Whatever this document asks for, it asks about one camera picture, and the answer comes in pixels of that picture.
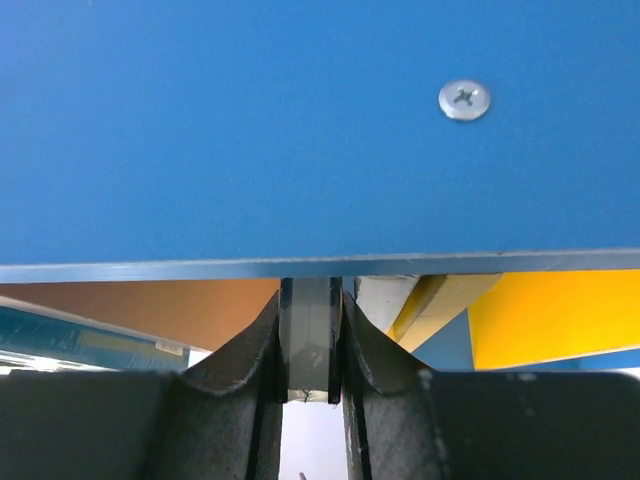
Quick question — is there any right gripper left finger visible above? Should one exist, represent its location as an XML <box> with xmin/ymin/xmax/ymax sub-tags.
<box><xmin>1</xmin><ymin>299</ymin><xmax>282</xmax><ymax>479</ymax></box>

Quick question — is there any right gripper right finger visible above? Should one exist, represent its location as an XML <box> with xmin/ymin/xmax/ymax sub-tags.
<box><xmin>341</xmin><ymin>296</ymin><xmax>639</xmax><ymax>479</ymax></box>

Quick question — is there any grey letter G book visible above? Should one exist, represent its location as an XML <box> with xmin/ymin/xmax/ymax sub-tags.
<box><xmin>355</xmin><ymin>275</ymin><xmax>419</xmax><ymax>333</ymax></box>

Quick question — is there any black Moon and Sixpence book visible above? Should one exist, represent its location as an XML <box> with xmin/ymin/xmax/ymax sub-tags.
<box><xmin>277</xmin><ymin>277</ymin><xmax>343</xmax><ymax>405</ymax></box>

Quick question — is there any teal ocean cover book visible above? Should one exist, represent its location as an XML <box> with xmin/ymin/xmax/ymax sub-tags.
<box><xmin>1</xmin><ymin>297</ymin><xmax>191</xmax><ymax>374</ymax></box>

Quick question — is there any blue pink yellow bookshelf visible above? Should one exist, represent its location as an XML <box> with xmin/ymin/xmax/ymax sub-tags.
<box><xmin>1</xmin><ymin>1</ymin><xmax>639</xmax><ymax>370</ymax></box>

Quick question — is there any silver shelf screw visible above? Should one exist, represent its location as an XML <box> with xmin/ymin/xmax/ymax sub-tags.
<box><xmin>438</xmin><ymin>79</ymin><xmax>491</xmax><ymax>122</ymax></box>

